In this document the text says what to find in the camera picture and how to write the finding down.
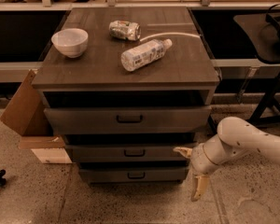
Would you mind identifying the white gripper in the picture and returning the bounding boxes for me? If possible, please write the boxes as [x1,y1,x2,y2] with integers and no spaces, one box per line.
[174,144,218,202]

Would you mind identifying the grey drawer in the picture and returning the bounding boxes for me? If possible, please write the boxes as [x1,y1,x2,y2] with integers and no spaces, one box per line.
[44,106,210,134]
[65,143,195,162]
[78,167,188,184]

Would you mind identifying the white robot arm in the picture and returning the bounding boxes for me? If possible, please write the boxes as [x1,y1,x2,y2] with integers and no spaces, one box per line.
[174,117,280,202]

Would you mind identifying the grey top drawer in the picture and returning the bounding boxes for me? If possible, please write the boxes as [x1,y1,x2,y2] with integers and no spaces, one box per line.
[44,106,210,134]

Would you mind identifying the grey bottom drawer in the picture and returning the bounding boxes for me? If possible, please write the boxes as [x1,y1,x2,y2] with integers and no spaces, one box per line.
[78,167,188,184]

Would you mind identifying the grey drawer cabinet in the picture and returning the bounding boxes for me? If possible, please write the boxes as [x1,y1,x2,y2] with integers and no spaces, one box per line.
[33,7,219,170]

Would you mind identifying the clear plastic water bottle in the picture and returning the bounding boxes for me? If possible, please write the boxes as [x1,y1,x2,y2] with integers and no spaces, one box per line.
[120,39,173,72]

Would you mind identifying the black folding stand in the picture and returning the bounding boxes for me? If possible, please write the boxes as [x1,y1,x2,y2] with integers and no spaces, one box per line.
[233,3,280,125]

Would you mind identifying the crushed soda can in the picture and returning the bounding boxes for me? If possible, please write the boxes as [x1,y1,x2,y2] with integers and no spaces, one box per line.
[109,21,141,41]

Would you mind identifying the white bowl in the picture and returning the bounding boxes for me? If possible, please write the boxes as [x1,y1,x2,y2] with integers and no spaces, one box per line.
[51,28,89,58]

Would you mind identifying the brown cardboard box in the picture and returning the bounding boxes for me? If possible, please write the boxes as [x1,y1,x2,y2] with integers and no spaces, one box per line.
[0,70,72,164]

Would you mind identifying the white cable on cabinet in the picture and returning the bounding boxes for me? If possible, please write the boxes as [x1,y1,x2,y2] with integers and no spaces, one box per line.
[139,32,202,43]

